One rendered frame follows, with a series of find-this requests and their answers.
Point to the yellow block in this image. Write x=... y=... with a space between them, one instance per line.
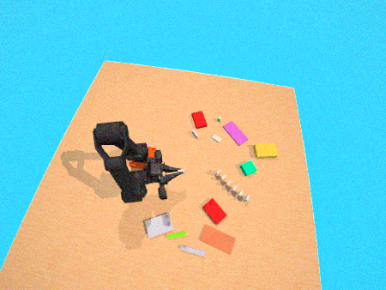
x=265 y=150

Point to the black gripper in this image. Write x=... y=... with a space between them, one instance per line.
x=160 y=179

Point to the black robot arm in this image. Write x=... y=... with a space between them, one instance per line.
x=117 y=133

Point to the green flat block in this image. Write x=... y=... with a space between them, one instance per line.
x=248 y=168

